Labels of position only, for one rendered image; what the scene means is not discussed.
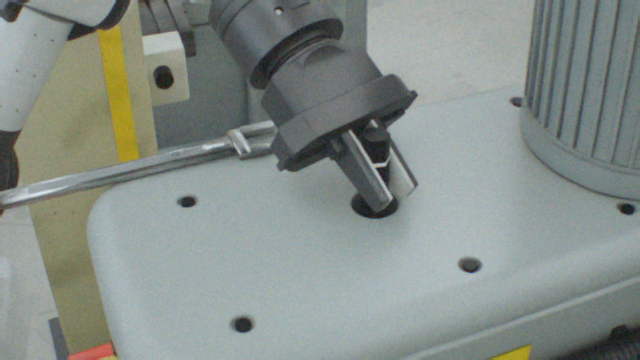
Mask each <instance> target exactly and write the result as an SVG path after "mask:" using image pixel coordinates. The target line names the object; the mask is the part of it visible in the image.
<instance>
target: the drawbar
mask: <svg viewBox="0 0 640 360"><path fill-rule="evenodd" d="M361 146H363V148H364V150H365V151H366V154H367V156H368V157H369V159H370V161H371V162H372V164H376V163H385V162H386V160H387V159H388V157H390V148H391V133H390V132H387V131H386V130H384V129H383V128H381V127H379V128H367V129H366V131H365V132H364V134H363V135H361ZM376 170H377V172H378V173H379V175H380V177H381V180H382V181H383V183H384V185H385V186H386V188H387V190H388V180H390V160H388V162H387V163H386V165H385V167H377V168H376ZM387 212H388V204H387V205H386V207H385V208H384V209H383V210H381V211H379V212H378V213H375V212H374V211H373V210H372V209H371V208H370V206H369V204H368V203H367V202H366V200H365V199H364V198H363V196H361V213H360V216H364V217H367V218H384V217H387Z"/></svg>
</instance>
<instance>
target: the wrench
mask: <svg viewBox="0 0 640 360"><path fill-rule="evenodd" d="M273 132H275V125H274V123H273V122H271V120H268V121H264V122H259V123H254V124H249V126H245V127H240V128H239V129H235V130H229V131H227V133H226V134H227V137H226V139H221V140H217V141H211V142H207V143H203V144H197V145H193V146H188V147H184V148H179V149H174V151H170V152H165V153H161V154H156V155H151V156H147V157H143V158H138V159H134V160H128V161H124V162H120V164H115V165H111V166H106V167H102V168H98V169H93V170H89V171H84V172H80V173H76V174H71V175H67V176H63V177H58V178H54V179H49V180H45V181H41V183H36V184H32V185H27V186H23V187H20V188H15V189H11V190H6V191H2V192H0V209H1V210H6V209H11V208H15V207H19V206H22V205H27V204H31V203H35V202H40V201H44V200H48V199H52V198H57V197H61V196H65V195H69V194H74V193H78V192H82V191H87V190H91V189H95V188H99V187H104V186H108V185H112V184H116V183H121V182H125V181H129V179H135V178H139V177H143V176H147V175H152V174H156V173H161V172H165V171H170V170H174V169H178V168H184V167H188V166H192V164H196V163H202V162H206V161H210V160H214V159H220V158H224V157H228V156H234V155H235V154H237V156H238V158H239V159H240V160H244V159H250V158H252V157H253V158H258V157H263V156H267V155H271V154H274V152H273V150H271V149H270V143H271V141H273V139H271V141H267V142H263V143H257V144H253V145H250V147H249V145H248V143H247V141H246V140H248V138H252V137H256V136H262V135H266V134H271V133H273Z"/></svg>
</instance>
